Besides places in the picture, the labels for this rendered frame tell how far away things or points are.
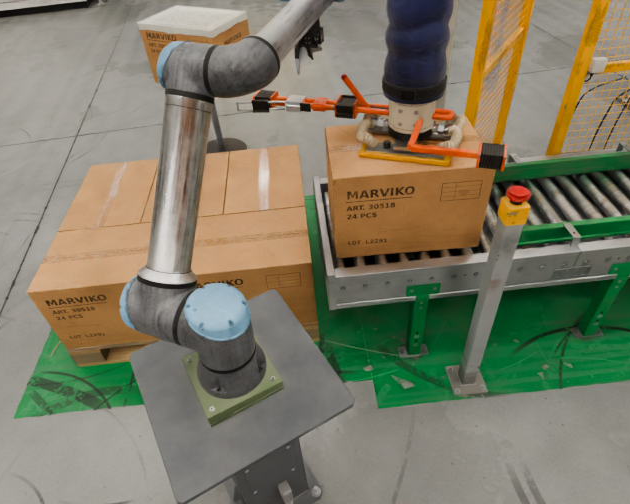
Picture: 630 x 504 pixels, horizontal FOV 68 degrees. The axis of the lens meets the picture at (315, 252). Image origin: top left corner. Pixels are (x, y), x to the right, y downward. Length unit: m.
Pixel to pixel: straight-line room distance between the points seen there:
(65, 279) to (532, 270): 1.95
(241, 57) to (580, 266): 1.59
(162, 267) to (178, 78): 0.45
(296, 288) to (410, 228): 0.56
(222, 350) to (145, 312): 0.22
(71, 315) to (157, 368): 0.92
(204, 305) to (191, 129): 0.42
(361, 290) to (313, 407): 0.71
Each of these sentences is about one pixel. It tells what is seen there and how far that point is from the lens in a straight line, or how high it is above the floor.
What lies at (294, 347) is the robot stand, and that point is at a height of 0.75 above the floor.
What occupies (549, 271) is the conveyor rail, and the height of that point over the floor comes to 0.49.
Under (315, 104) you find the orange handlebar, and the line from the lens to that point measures 1.91.
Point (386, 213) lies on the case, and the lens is 1.83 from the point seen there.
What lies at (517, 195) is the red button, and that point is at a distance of 1.52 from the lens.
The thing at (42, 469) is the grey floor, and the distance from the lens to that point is 2.41.
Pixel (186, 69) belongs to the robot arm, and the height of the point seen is 1.50.
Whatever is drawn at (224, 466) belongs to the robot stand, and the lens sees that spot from 1.27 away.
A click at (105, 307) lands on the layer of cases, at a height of 0.40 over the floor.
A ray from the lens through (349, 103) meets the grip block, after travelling 1.88.
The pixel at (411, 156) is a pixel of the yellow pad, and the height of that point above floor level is 0.97.
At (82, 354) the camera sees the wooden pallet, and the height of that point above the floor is 0.10.
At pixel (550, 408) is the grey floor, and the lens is 2.32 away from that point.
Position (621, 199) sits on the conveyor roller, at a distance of 2.56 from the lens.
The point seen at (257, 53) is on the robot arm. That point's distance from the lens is 1.15.
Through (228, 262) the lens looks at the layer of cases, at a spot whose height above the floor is 0.54.
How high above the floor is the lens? 1.89
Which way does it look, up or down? 42 degrees down
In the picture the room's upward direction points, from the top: 5 degrees counter-clockwise
